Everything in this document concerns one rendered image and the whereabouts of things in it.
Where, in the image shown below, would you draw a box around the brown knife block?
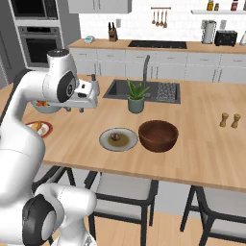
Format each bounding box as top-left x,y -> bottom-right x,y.
108,21 -> 119,43

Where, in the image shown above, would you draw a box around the black toaster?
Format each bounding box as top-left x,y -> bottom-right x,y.
213,29 -> 239,47

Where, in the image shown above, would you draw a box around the grey tap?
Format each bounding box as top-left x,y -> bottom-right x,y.
141,55 -> 152,93

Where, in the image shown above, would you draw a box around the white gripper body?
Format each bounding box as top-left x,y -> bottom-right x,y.
59,89 -> 99,111

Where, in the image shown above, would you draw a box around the white wall shelf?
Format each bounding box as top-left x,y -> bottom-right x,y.
190,9 -> 246,15

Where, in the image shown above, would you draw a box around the steel microwave oven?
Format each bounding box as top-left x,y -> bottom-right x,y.
9,0 -> 61,21

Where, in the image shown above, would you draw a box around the chicken drumstick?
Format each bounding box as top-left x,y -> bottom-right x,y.
30,119 -> 44,133

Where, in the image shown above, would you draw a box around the white kettle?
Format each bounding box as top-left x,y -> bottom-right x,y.
238,30 -> 246,47

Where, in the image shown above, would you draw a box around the black framed grey chair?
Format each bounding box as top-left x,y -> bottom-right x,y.
84,170 -> 160,246
179,184 -> 246,246
31,164 -> 77,194

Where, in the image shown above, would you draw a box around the brown wooden bowl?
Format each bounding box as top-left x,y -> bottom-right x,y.
137,119 -> 180,154

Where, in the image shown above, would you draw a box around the grey wall cupboard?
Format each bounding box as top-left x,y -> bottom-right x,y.
67,0 -> 134,14

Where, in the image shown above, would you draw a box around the grey fridge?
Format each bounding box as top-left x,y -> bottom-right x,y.
0,0 -> 17,91

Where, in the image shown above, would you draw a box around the dark sink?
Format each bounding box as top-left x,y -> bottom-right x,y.
102,79 -> 182,105

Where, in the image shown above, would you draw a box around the wooden shaker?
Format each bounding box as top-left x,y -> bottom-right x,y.
219,112 -> 230,129
231,112 -> 242,130

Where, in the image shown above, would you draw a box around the grey fruit bowl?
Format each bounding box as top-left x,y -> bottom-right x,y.
31,99 -> 62,115

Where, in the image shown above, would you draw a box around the black hob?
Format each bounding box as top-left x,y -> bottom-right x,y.
127,39 -> 188,50

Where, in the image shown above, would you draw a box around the potted green plant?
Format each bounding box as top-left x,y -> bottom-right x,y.
126,78 -> 151,115

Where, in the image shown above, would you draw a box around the red rimmed plate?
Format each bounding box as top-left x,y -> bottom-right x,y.
25,120 -> 54,139

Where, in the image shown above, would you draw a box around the white base cupboards run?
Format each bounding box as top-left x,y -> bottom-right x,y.
68,47 -> 246,86

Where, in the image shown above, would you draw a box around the grey soap dispenser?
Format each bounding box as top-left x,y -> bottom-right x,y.
90,73 -> 101,94

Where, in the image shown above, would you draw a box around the grey plate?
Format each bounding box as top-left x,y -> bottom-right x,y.
98,127 -> 139,153

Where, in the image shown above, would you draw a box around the white paper towel holder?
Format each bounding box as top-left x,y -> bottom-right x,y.
200,18 -> 218,45

